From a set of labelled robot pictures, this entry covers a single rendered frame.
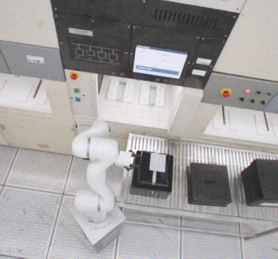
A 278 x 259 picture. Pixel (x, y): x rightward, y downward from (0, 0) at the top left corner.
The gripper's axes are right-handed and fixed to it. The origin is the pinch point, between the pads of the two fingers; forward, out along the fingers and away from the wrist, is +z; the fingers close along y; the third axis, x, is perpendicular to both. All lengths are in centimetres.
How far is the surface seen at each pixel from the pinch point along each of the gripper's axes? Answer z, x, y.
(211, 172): 56, -20, -8
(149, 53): -4, 58, -38
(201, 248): 76, -106, 33
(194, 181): 43.1, -19.7, 0.7
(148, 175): 10.4, -28.9, -2.6
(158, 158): 12.6, 2.7, -2.7
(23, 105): -97, -20, -42
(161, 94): 13, -15, -71
